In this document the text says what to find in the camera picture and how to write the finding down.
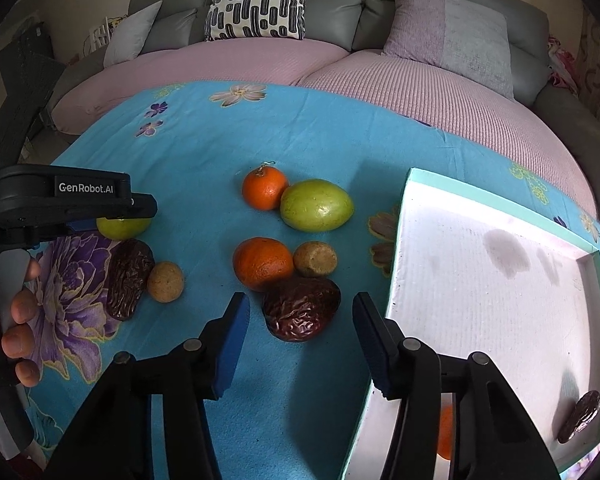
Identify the black and white patterned pillow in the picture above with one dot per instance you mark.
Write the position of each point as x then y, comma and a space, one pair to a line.
260, 5

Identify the pink and grey pillow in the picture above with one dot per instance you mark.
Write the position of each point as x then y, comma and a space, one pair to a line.
430, 25

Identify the person's left hand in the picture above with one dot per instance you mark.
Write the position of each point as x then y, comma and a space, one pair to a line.
22, 305

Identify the pink floral cloth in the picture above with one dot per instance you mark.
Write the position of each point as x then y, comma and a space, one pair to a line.
562, 65

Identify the small green fruit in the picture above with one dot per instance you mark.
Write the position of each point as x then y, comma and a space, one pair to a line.
122, 229

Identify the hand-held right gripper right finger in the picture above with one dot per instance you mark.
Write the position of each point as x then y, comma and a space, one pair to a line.
375, 355

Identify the blue floral blanket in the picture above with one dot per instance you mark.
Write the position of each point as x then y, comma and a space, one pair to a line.
190, 170

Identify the large green fruit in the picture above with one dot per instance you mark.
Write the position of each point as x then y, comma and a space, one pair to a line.
315, 206

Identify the white tray with teal rim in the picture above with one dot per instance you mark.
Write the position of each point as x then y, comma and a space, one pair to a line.
480, 270

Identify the grey sofa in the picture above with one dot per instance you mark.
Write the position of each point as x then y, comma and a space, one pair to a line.
340, 5

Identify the notched brown round fruit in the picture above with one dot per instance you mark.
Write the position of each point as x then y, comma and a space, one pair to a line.
314, 260

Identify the beige patterned curtain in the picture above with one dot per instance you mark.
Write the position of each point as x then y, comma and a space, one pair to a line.
597, 70

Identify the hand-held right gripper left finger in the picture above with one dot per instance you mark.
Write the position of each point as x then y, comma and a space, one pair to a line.
232, 345

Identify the plain grey pillow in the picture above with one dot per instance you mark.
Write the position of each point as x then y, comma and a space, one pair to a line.
130, 35

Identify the white slatted rack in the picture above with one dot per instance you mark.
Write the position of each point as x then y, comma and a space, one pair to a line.
100, 35

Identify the orange with stem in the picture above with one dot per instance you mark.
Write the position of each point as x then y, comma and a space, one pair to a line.
265, 190

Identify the pink seat cushion cover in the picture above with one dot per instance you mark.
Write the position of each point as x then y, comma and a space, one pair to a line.
430, 95
205, 65

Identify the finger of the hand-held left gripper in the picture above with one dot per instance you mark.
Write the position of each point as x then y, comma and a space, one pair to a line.
82, 226
145, 206

